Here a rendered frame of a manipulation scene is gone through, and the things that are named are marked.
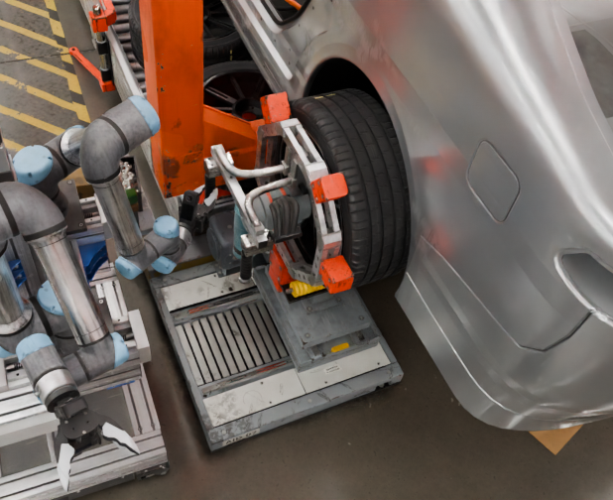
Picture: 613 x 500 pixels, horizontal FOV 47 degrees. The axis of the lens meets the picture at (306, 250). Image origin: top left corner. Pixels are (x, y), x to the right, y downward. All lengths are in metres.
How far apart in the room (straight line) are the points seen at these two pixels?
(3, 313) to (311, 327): 1.35
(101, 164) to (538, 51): 1.08
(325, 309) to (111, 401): 0.90
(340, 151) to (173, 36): 0.64
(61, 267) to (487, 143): 1.00
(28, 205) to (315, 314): 1.54
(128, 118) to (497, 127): 0.92
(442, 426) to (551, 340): 1.33
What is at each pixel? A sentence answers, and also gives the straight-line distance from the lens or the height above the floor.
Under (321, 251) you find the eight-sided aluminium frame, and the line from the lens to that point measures 2.16.
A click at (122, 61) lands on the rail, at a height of 0.39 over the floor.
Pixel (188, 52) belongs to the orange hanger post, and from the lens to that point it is 2.37.
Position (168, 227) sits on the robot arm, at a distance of 2.14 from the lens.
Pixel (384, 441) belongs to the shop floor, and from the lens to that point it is 2.91.
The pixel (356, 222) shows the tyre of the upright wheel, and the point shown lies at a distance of 2.11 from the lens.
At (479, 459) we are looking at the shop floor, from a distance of 2.99.
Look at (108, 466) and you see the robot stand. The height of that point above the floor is 0.23.
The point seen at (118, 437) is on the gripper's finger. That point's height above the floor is 1.23.
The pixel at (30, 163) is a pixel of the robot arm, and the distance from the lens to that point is 2.25.
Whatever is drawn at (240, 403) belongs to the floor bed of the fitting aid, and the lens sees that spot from 2.81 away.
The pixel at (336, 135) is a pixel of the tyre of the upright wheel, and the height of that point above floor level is 1.18.
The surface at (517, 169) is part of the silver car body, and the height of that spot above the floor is 1.56.
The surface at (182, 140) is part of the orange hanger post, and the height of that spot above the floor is 0.81.
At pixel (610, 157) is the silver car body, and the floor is 1.68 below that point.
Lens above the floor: 2.62
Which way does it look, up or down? 52 degrees down
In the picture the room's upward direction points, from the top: 10 degrees clockwise
